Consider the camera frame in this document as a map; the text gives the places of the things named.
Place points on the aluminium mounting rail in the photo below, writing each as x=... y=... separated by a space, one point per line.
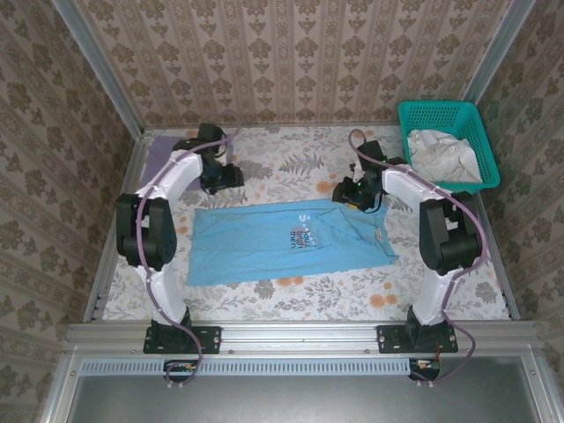
x=299 y=337

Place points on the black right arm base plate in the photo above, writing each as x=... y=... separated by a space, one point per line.
x=392 y=339

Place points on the grey metal panel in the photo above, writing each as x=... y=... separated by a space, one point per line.
x=299 y=401

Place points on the floral patterned tablecloth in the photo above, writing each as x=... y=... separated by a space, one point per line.
x=308 y=299

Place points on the crumpled white t-shirt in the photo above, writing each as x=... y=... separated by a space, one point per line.
x=440 y=154

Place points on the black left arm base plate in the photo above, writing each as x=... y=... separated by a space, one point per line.
x=207 y=339

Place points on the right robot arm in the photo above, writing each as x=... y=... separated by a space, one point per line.
x=429 y=295

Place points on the light blue t-shirt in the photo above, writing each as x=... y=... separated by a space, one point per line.
x=264 y=242

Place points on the aluminium frame post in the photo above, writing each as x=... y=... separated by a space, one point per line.
x=97 y=66
x=498 y=48

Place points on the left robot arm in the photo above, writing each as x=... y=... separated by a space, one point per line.
x=165 y=291

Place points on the folded purple t-shirt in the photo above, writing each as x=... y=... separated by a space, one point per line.
x=158 y=154

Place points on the teal plastic basket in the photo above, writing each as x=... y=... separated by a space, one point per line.
x=480 y=132

